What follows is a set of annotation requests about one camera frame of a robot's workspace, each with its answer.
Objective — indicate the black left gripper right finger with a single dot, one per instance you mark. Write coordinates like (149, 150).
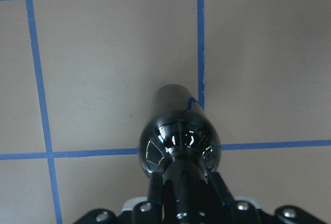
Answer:
(227, 209)

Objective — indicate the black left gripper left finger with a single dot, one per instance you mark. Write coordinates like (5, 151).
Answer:
(150, 210)

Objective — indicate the dark wine bottle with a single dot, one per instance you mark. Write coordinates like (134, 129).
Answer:
(180, 142)

